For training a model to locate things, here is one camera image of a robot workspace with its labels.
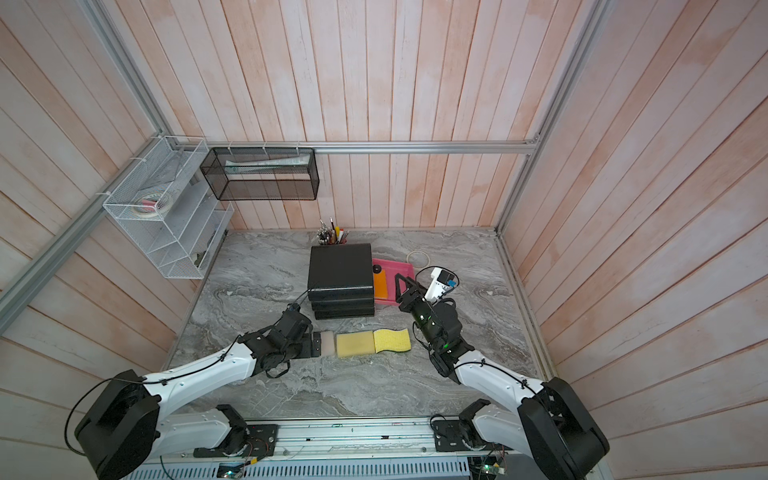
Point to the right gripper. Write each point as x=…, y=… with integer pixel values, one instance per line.
x=415, y=299

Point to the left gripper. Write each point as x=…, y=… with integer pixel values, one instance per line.
x=308, y=352

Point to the white foam sponge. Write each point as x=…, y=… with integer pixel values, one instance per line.
x=327, y=344

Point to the orange and yellow sponge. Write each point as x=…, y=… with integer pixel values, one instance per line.
x=380, y=285

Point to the black drawer cabinet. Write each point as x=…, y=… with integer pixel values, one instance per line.
x=340, y=281

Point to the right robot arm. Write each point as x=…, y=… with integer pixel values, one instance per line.
x=545, y=420

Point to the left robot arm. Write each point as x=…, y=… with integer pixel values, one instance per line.
x=137, y=417

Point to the tape roll on shelf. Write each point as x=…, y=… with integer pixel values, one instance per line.
x=149, y=205

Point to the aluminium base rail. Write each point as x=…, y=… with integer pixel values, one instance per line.
x=349, y=438

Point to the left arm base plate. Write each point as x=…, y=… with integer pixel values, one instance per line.
x=258, y=441

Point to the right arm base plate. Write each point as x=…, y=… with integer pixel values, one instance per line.
x=453, y=435

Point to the black mesh wall basket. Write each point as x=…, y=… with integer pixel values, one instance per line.
x=262, y=173

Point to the white wire wall shelf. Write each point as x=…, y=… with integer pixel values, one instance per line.
x=184, y=239

